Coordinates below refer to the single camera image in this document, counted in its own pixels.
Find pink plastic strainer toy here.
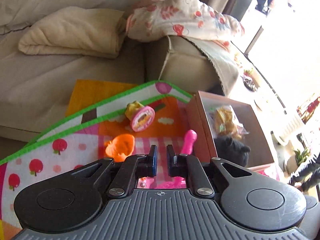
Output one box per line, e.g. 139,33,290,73
137,129,197,189

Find orange plastic pumpkin half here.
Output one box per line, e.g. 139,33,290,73
105,134,135,163

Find black plush toy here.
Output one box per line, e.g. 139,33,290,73
214,136,251,167

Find packaged bread snack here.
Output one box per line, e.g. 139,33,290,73
209,105,249,140

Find colourful play mat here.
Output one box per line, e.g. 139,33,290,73
1,81,191,239

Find pink cardboard box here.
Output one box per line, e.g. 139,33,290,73
186,91,275,171

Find pink round cup toy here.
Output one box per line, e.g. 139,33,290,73
125,101,155,132

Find white pot with plant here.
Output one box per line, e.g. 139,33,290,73
285,148,310,175

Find beige sofa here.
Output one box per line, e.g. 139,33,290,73
1,0,239,142

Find beige folded blanket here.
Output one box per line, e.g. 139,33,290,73
18,7,126,59

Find floral patterned quilt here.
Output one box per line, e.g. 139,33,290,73
125,0,246,43

